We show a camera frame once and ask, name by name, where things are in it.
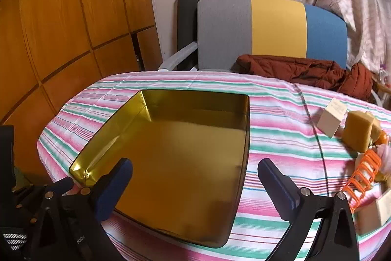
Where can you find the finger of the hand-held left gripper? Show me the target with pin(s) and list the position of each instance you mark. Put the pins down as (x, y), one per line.
(63, 186)

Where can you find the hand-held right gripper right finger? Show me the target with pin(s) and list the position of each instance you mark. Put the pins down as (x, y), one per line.
(279, 190)

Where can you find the striped pink green tablecloth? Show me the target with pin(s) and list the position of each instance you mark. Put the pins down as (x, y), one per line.
(275, 132)

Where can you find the grey yellow blue chair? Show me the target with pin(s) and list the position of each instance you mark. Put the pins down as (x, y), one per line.
(226, 34)

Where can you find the pink striped sock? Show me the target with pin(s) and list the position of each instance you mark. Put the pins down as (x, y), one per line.
(385, 154)

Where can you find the yellow sponge block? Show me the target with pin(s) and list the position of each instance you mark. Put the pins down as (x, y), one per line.
(357, 134)

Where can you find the red-brown padded jacket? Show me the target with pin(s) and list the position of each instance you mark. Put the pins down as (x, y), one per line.
(290, 68)

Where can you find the cream cardboard box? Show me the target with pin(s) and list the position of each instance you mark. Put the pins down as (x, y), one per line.
(331, 120)

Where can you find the wooden wardrobe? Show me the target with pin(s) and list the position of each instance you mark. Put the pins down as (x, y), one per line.
(61, 19)

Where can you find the gold tin container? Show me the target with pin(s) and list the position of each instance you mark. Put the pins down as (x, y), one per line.
(183, 157)

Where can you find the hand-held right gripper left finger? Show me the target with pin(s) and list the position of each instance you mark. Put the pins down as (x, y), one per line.
(116, 187)

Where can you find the orange plastic rack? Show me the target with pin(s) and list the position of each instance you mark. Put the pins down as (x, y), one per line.
(375, 160)

